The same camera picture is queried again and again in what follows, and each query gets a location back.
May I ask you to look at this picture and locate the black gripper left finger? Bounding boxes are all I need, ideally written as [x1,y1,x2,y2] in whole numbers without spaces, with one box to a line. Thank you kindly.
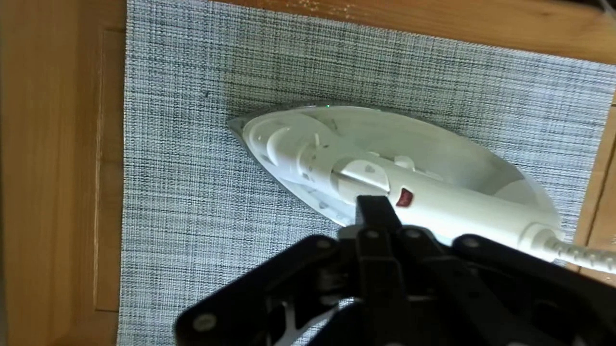
[173,235,356,346]

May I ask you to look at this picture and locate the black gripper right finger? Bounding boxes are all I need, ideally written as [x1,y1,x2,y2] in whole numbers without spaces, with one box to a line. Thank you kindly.
[452,235,616,346]

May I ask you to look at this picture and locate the white steam iron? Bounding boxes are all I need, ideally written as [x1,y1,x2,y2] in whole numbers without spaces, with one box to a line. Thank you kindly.
[231,106,560,262]

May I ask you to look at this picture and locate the grey woven placemat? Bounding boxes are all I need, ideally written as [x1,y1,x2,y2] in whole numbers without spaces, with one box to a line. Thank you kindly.
[116,0,616,346]

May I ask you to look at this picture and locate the white iron power cord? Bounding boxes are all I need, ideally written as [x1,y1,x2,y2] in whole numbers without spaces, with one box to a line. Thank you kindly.
[518,222,616,278]

